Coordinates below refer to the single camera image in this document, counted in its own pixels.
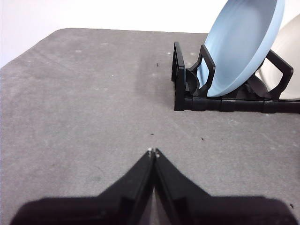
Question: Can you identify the black plate rack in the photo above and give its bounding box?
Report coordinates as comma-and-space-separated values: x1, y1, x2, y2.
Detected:
172, 41, 300, 114

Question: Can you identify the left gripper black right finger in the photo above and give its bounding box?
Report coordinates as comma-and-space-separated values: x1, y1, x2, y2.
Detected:
153, 147, 298, 225

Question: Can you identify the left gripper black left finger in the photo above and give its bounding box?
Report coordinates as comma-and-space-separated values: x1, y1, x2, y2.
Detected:
9, 147, 156, 225

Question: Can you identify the light blue plate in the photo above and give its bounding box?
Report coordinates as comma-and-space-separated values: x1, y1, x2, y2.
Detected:
196, 0, 285, 98

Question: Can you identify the cream white plate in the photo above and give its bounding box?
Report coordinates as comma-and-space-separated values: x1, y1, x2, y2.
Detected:
254, 14, 300, 101

